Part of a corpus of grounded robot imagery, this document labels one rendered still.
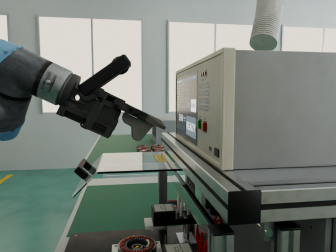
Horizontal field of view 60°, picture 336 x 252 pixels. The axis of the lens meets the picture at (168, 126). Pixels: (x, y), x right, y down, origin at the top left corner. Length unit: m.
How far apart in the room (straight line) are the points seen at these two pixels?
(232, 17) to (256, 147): 5.39
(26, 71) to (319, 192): 0.52
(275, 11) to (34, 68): 1.60
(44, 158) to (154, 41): 2.82
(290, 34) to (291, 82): 5.75
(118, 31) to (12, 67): 4.85
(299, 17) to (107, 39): 3.65
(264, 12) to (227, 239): 1.65
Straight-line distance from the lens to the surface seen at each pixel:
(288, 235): 0.48
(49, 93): 0.59
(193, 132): 0.69
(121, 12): 5.50
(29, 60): 0.61
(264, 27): 1.87
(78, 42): 5.43
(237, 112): 0.50
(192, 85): 0.70
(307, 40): 6.47
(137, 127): 0.59
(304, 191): 0.45
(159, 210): 0.86
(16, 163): 5.72
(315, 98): 0.57
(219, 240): 0.44
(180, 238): 0.92
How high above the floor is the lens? 1.24
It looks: 5 degrees down
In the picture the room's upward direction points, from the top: straight up
